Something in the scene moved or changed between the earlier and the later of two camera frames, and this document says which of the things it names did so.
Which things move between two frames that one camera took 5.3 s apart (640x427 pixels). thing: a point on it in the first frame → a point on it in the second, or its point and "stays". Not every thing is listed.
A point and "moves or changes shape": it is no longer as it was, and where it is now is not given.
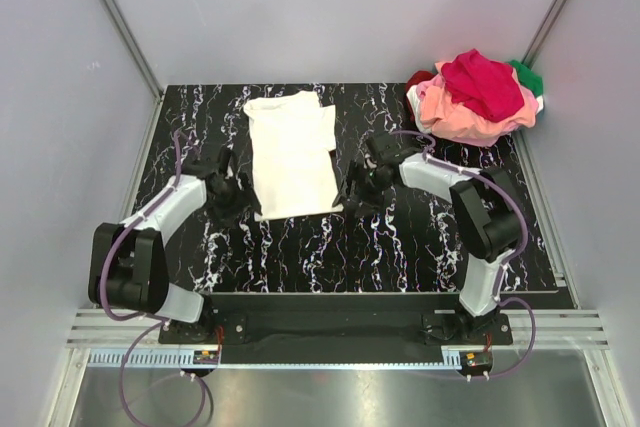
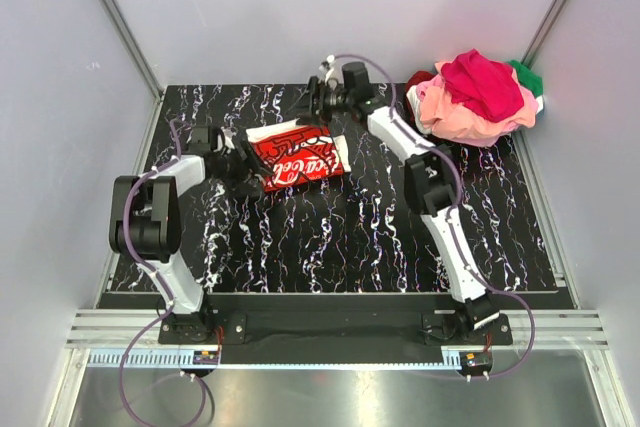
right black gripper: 371,204 → 316,114
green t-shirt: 527,78 stays
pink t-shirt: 443,115 stays
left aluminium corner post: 119,20 stays
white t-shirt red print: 293,137 moves or changes shape
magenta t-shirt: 487,86 stays
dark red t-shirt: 412,80 stays
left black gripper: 245,202 → 248,168
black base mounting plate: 402,320 stays
